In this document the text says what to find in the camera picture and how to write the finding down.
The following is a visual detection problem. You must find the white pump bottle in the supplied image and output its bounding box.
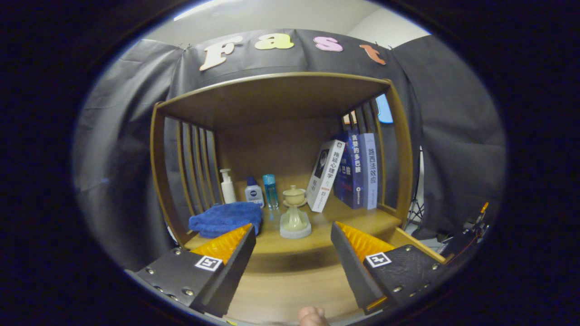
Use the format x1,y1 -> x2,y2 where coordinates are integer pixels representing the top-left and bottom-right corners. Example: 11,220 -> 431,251
220,168 -> 237,204

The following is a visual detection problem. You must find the pale green ceramic ornament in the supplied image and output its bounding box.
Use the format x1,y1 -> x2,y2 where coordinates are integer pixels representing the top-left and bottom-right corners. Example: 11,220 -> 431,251
280,206 -> 312,239

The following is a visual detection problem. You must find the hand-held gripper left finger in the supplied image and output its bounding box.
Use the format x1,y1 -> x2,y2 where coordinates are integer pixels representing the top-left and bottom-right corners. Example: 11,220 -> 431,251
125,223 -> 257,318

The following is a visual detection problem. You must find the wooden cabinet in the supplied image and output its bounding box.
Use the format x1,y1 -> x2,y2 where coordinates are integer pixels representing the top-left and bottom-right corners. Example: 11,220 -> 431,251
150,72 -> 415,254

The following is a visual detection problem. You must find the folded blue towel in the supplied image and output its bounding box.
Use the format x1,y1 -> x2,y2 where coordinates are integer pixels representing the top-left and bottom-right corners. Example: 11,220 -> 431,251
188,201 -> 264,239

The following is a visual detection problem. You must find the black backdrop cloth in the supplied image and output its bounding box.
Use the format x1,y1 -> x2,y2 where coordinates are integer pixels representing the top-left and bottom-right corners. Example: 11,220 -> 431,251
72,29 -> 506,272

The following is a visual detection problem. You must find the white bottle with blue cap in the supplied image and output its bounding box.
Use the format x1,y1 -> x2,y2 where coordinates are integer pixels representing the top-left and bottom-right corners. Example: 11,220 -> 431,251
245,177 -> 265,208

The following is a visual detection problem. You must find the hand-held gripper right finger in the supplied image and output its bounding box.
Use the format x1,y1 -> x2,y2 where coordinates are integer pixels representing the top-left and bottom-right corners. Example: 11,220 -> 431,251
330,221 -> 449,316

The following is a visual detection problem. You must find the clear blue bottle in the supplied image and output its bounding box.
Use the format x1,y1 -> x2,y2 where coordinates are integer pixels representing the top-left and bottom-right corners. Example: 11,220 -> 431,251
263,174 -> 279,210

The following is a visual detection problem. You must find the white book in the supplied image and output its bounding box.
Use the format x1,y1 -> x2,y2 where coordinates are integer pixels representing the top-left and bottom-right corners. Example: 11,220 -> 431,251
306,139 -> 346,213

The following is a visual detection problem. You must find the light blue book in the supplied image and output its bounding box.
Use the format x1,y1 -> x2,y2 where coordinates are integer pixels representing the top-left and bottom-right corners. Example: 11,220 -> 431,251
360,133 -> 378,210

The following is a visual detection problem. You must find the beige lidded teacup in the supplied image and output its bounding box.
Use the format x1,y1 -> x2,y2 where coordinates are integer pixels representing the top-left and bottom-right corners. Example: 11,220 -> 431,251
282,185 -> 308,208

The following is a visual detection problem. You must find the black device with orange tip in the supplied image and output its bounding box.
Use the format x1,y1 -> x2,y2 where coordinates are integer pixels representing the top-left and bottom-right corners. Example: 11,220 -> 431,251
462,201 -> 491,236

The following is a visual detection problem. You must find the wooden countertop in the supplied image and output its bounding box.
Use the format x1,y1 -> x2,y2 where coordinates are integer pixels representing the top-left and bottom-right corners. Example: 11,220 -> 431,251
184,195 -> 404,256

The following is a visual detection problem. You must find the dark blue book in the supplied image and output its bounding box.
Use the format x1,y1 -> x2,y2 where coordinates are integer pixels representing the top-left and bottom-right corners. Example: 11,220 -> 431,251
334,130 -> 364,210

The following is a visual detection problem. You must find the black light stand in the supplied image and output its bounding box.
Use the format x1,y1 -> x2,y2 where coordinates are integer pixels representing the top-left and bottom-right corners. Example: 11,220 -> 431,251
406,147 -> 426,231

